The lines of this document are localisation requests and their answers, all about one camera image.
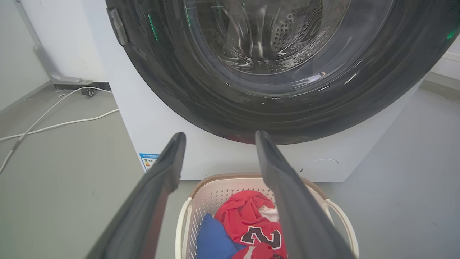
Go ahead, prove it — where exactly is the blue garment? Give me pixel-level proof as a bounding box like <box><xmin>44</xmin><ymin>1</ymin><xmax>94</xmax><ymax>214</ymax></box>
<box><xmin>196</xmin><ymin>213</ymin><xmax>247</xmax><ymax>259</ymax></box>

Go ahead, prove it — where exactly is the white cable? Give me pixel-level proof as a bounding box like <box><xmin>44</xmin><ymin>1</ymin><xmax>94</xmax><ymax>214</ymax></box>
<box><xmin>0</xmin><ymin>87</ymin><xmax>112</xmax><ymax>174</ymax></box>
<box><xmin>0</xmin><ymin>109</ymin><xmax>120</xmax><ymax>142</ymax></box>

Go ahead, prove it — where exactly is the grey door handle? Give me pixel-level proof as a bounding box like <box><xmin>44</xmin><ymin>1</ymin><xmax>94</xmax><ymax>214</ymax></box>
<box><xmin>107</xmin><ymin>7</ymin><xmax>130</xmax><ymax>46</ymax></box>

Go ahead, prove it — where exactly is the grey metal floor bracket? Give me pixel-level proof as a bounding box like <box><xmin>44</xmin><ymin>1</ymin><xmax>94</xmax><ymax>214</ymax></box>
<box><xmin>13</xmin><ymin>0</ymin><xmax>93</xmax><ymax>86</ymax></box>

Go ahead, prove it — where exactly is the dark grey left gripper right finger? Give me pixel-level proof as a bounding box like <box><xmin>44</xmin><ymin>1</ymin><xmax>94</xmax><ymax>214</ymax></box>
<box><xmin>255</xmin><ymin>130</ymin><xmax>356</xmax><ymax>259</ymax></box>

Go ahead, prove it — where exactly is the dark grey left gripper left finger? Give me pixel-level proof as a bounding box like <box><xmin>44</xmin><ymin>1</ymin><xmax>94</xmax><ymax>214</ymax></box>
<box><xmin>86</xmin><ymin>132</ymin><xmax>187</xmax><ymax>259</ymax></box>

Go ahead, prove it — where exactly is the white washing machine body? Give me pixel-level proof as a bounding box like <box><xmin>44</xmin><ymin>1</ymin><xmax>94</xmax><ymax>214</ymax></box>
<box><xmin>82</xmin><ymin>0</ymin><xmax>424</xmax><ymax>182</ymax></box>

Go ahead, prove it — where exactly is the white perforated laundry basket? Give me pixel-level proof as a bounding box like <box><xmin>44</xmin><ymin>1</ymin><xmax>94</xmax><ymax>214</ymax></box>
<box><xmin>175</xmin><ymin>173</ymin><xmax>360</xmax><ymax>259</ymax></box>

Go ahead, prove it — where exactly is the black round washing machine door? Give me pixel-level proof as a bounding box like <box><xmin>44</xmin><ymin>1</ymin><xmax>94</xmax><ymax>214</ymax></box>
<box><xmin>105</xmin><ymin>0</ymin><xmax>460</xmax><ymax>145</ymax></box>

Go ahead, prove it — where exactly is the energy label sticker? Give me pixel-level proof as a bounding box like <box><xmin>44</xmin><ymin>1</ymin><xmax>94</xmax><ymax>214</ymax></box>
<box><xmin>139</xmin><ymin>153</ymin><xmax>160</xmax><ymax>172</ymax></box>

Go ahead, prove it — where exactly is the red jersey with number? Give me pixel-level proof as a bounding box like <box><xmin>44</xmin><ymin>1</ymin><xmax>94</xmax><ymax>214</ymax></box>
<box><xmin>214</xmin><ymin>190</ymin><xmax>288</xmax><ymax>259</ymax></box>

